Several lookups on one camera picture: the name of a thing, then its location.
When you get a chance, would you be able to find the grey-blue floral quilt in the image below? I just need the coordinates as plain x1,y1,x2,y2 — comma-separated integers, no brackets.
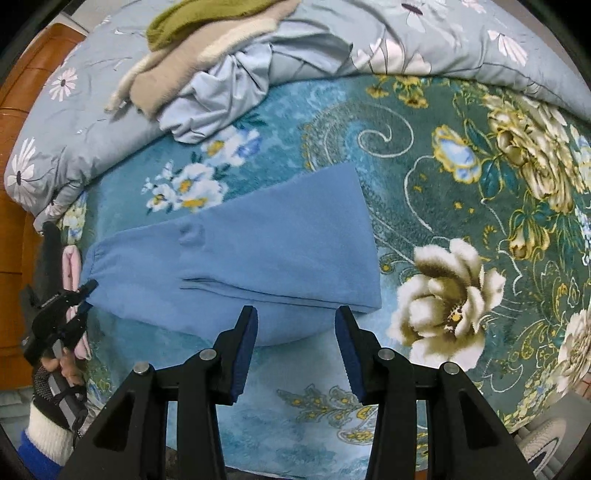
4,0,591,232

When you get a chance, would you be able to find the white sneaker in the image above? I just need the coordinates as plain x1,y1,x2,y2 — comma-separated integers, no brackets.
514,405,585,477

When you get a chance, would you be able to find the pink cloth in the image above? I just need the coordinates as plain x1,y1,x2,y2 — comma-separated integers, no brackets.
61,244,92,361

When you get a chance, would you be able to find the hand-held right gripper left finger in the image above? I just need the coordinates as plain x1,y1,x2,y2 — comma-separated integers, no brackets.
58,305,259,480

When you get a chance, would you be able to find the wooden bed frame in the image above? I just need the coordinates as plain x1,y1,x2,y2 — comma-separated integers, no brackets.
0,23,89,393

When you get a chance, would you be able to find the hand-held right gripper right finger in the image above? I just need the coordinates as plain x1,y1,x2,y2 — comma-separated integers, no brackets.
334,305,542,480

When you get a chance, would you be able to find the person's left hand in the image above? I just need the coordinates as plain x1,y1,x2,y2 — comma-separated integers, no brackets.
30,347,89,435

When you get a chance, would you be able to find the teal floral blanket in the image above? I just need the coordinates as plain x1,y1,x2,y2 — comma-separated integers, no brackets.
58,74,591,477

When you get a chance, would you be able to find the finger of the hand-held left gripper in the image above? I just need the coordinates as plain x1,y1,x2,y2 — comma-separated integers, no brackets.
61,279,99,306
59,302,92,348

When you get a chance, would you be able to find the olive green garment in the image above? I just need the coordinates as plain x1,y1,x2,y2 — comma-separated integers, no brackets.
146,0,274,53

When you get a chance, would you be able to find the light blue garment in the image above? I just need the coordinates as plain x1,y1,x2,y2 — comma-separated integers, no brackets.
157,41,356,145

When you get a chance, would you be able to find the beige garment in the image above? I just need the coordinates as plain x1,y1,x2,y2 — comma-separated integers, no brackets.
105,0,306,119

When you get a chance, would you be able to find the person's left forearm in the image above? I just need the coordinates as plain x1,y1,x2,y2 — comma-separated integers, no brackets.
17,406,77,480

